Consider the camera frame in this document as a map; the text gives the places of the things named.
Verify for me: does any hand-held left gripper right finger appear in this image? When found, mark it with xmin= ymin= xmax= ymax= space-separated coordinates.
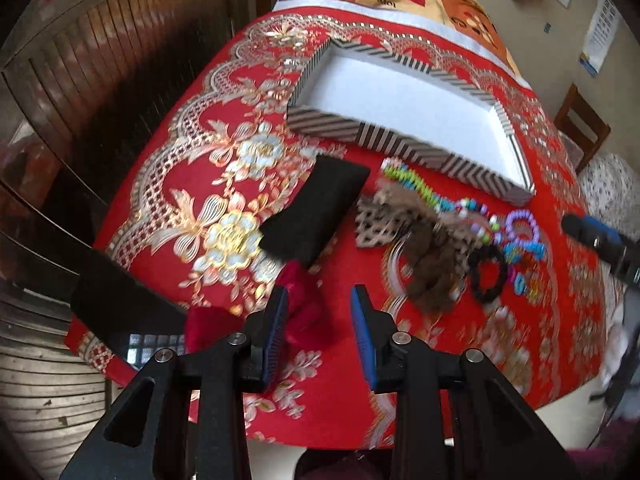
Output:
xmin=350 ymin=285 xmax=583 ymax=480

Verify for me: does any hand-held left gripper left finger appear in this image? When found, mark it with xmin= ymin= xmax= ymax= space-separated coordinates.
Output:
xmin=59 ymin=285 xmax=291 ymax=480

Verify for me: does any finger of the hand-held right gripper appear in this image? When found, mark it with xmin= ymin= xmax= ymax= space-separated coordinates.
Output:
xmin=561 ymin=212 xmax=640 ymax=286

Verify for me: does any red satin hair bow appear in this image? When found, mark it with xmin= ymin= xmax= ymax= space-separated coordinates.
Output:
xmin=185 ymin=260 xmax=331 ymax=356

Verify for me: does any blue bead bracelet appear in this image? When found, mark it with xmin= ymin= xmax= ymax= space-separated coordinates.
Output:
xmin=502 ymin=240 xmax=547 ymax=297

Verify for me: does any brown scrunchie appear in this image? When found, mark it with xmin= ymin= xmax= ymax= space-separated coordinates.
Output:
xmin=380 ymin=180 xmax=481 ymax=316

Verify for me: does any black scrunchie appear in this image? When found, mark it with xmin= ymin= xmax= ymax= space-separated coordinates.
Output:
xmin=467 ymin=244 xmax=510 ymax=305

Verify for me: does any black velvet hair bow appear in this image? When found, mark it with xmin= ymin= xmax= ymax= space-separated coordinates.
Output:
xmin=259 ymin=154 xmax=372 ymax=272

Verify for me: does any striped cardboard box tray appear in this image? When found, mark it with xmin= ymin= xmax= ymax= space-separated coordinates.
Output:
xmin=286 ymin=37 xmax=537 ymax=207

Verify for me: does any person's right forearm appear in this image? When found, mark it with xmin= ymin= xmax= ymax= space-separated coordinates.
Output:
xmin=595 ymin=290 xmax=640 ymax=421

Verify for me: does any patterned white cushion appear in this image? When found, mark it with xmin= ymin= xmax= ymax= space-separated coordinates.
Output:
xmin=580 ymin=152 xmax=640 ymax=241

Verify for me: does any red floral tablecloth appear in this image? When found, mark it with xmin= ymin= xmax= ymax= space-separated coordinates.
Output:
xmin=65 ymin=5 xmax=616 ymax=448

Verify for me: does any wooden chair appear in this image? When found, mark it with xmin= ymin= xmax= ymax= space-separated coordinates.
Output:
xmin=554 ymin=84 xmax=612 ymax=173

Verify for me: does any black flat panel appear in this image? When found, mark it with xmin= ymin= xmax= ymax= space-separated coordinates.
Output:
xmin=70 ymin=250 xmax=188 ymax=348

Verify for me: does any printed orange blanket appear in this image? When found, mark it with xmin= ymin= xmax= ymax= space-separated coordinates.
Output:
xmin=340 ymin=0 xmax=511 ymax=61

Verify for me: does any wooden slatted cabinet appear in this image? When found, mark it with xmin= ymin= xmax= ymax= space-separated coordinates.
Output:
xmin=0 ymin=0 xmax=251 ymax=480

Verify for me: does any white underlay cloth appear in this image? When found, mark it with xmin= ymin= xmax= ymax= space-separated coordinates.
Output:
xmin=272 ymin=0 xmax=531 ymax=88

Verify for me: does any purple bead bracelet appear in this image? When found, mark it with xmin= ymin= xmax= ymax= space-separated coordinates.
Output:
xmin=505 ymin=210 xmax=542 ymax=246

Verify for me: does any multicolour bead bracelet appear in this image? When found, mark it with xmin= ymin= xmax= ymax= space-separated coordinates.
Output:
xmin=450 ymin=197 xmax=501 ymax=241

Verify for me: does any green bead bracelet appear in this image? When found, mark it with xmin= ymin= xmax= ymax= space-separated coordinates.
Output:
xmin=381 ymin=157 xmax=453 ymax=213

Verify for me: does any wall poster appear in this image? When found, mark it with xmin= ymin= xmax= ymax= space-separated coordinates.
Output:
xmin=580 ymin=0 xmax=621 ymax=78

